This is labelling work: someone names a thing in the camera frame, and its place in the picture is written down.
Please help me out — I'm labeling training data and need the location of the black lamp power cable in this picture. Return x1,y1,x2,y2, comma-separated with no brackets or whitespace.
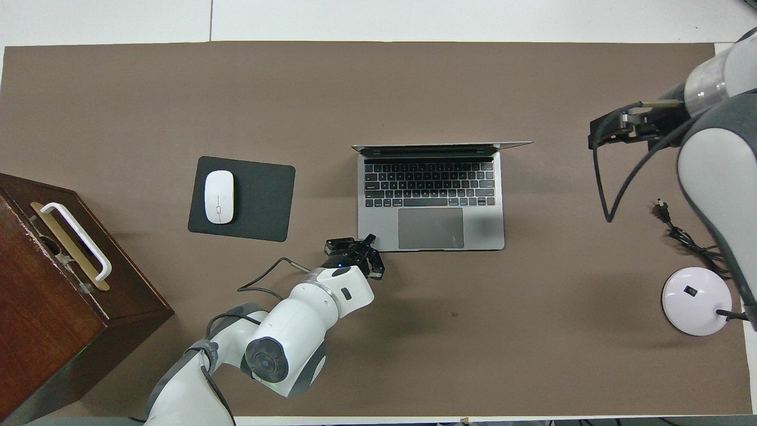
654,198,733,279

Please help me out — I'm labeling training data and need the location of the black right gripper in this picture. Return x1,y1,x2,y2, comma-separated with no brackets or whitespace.
588,86,693,150

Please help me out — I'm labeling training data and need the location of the white desk lamp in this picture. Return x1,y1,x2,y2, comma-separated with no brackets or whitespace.
661,267,752,337

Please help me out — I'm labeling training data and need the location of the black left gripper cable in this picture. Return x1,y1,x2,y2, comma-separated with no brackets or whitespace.
201,257,311,426

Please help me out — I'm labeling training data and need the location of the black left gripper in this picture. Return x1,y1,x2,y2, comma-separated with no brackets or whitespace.
324,234,386,280

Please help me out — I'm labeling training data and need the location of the brown table mat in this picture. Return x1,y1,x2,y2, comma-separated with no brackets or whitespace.
0,41,753,418

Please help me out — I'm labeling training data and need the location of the white box handle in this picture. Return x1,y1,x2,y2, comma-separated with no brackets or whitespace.
40,202,112,282

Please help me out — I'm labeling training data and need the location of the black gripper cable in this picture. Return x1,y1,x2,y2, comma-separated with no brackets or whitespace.
201,257,311,426
593,102,698,224

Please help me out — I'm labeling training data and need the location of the white computer mouse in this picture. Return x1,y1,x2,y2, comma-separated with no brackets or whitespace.
204,170,235,225

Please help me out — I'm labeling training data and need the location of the silver apple laptop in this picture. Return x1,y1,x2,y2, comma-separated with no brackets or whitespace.
351,141,533,252

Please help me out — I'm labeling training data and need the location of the black mouse pad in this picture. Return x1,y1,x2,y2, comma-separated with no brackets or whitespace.
187,156,296,243

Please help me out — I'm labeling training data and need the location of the brass handle plate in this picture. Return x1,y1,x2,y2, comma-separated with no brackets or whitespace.
30,202,111,292

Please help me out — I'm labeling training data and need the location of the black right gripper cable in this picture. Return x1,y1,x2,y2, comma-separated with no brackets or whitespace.
593,102,698,224

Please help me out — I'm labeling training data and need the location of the dark brown wooden box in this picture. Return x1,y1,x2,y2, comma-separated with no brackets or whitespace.
0,173,175,424

